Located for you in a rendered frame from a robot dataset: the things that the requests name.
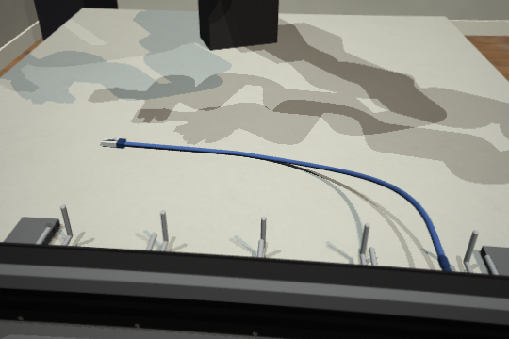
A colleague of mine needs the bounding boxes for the blue patch cord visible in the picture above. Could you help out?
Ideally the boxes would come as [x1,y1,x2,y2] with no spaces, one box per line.
[124,142,450,269]

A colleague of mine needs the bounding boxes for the white ethernet plug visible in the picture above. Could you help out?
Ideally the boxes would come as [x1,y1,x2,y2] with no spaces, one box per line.
[101,137,126,149]

